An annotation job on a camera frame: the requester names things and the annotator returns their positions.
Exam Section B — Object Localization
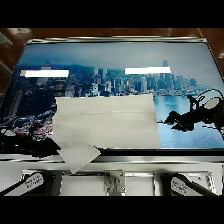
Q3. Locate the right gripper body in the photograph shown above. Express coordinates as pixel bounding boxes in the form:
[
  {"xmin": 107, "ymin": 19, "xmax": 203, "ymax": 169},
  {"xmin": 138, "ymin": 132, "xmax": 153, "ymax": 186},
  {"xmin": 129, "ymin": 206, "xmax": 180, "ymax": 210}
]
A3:
[{"xmin": 175, "ymin": 110, "xmax": 202, "ymax": 132}]

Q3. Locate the white T-shirt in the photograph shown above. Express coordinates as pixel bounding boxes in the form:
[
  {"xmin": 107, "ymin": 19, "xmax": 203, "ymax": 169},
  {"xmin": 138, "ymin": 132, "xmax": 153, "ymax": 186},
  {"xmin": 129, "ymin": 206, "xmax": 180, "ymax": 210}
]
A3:
[{"xmin": 50, "ymin": 93, "xmax": 162, "ymax": 175}]

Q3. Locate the black cable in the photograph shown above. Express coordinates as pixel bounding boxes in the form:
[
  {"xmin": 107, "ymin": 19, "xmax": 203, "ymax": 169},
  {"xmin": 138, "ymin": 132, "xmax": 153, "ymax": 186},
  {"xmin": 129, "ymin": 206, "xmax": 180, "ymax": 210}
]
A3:
[{"xmin": 195, "ymin": 87, "xmax": 224, "ymax": 105}]

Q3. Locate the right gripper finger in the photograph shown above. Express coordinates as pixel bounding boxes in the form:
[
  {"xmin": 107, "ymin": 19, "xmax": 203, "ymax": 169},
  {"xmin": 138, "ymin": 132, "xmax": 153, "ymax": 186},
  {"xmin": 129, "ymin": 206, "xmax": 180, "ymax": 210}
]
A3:
[
  {"xmin": 170, "ymin": 121, "xmax": 188, "ymax": 133},
  {"xmin": 162, "ymin": 110, "xmax": 181, "ymax": 125}
]

